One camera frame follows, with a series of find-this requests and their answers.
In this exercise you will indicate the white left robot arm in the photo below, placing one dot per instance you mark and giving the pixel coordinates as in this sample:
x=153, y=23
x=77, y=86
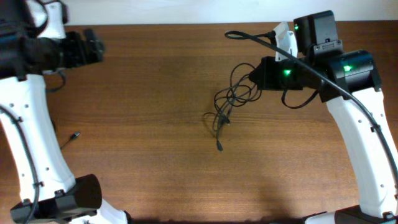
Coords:
x=34, y=44

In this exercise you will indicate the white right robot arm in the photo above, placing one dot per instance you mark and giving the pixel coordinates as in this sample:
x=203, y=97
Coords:
x=311, y=55

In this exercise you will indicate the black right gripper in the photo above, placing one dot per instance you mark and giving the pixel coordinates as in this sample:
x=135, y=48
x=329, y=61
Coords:
x=267, y=79

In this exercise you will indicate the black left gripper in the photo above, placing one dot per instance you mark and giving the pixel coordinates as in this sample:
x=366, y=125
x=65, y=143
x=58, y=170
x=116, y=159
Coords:
x=79, y=48

